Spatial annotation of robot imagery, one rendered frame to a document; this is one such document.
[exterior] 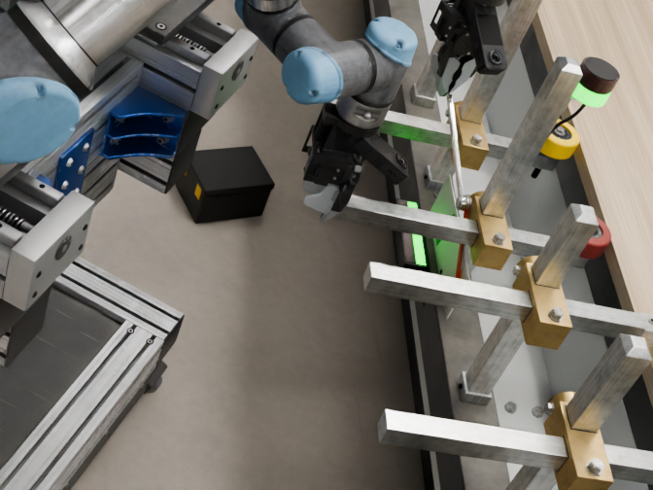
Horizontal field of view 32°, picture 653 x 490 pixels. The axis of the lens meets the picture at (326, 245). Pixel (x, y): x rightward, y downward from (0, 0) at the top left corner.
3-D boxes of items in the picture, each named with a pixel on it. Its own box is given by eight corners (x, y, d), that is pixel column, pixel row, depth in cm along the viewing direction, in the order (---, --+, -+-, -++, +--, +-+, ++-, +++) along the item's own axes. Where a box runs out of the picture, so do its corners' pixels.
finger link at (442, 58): (451, 71, 193) (471, 29, 187) (456, 78, 192) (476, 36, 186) (428, 71, 191) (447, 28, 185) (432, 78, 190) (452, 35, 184)
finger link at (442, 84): (429, 78, 199) (450, 35, 193) (444, 100, 195) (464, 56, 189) (415, 78, 197) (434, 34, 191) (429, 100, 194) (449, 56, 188)
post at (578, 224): (445, 428, 183) (578, 216, 152) (442, 410, 186) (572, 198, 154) (464, 431, 184) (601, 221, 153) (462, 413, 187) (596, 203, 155)
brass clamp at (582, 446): (555, 498, 141) (573, 475, 137) (535, 410, 150) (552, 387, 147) (600, 505, 142) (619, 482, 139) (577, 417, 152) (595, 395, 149)
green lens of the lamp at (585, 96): (572, 101, 169) (579, 90, 167) (565, 78, 173) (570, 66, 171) (608, 110, 170) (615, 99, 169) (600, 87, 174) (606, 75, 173)
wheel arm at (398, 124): (323, 124, 198) (330, 106, 195) (322, 113, 200) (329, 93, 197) (550, 175, 208) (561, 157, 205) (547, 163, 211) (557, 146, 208)
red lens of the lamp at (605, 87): (580, 88, 167) (587, 77, 165) (571, 64, 171) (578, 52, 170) (616, 97, 168) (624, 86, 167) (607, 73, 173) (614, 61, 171)
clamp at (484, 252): (472, 265, 183) (484, 244, 180) (461, 209, 193) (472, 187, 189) (504, 272, 185) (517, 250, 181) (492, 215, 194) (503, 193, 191)
